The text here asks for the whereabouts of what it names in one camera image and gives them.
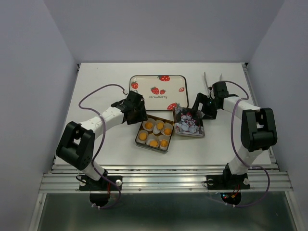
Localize white paper cup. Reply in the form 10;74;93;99
142;120;154;131
161;124;173;137
158;135;169;151
136;130;148;144
153;120;165;134
146;134;159;148

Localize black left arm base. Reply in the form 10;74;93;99
76;175;118;192

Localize swirl cookie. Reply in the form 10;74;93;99
164;128;172;136

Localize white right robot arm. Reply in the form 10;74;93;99
192;80;278;188

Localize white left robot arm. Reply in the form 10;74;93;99
56;91;147;190

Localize metal tongs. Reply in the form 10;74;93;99
203;72;222;96

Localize aluminium rail frame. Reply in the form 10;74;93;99
28;63;304;231

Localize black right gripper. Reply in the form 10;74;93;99
188;92;219;119

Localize gold tin lid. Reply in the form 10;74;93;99
173;106;205;138

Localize square cookie tin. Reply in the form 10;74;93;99
135;115;175;154

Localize strawberry print tray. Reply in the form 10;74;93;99
129;75;189;111

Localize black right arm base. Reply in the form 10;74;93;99
204;174;250;191

